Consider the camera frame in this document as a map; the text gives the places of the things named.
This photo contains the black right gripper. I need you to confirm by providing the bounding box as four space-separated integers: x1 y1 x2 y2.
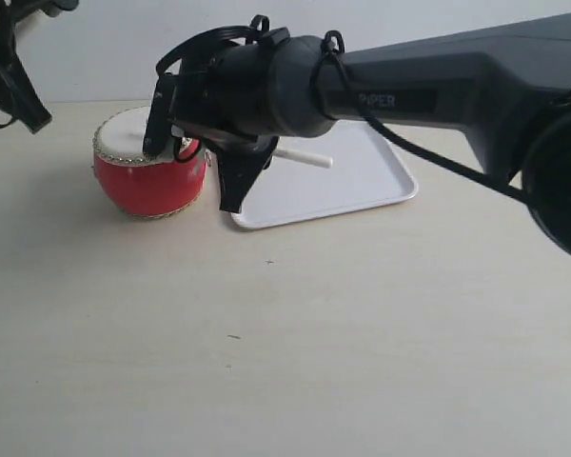
170 42 279 212

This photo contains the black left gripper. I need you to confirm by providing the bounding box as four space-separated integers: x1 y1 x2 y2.
0 1 52 132

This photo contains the white drumstick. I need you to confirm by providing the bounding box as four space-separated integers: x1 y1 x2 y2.
272 148 333 169

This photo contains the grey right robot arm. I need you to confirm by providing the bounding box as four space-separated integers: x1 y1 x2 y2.
169 12 571 255

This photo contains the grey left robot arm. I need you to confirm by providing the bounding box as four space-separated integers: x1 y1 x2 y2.
0 0 79 134

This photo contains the red small drum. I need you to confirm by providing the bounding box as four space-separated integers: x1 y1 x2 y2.
92 106 207 219

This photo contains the white plastic tray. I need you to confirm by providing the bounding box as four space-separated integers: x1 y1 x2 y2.
220 122 419 231

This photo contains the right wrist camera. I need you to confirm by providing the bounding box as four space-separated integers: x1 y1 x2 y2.
142 72 181 160

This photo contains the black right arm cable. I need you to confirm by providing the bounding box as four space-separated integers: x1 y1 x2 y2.
154 13 534 206

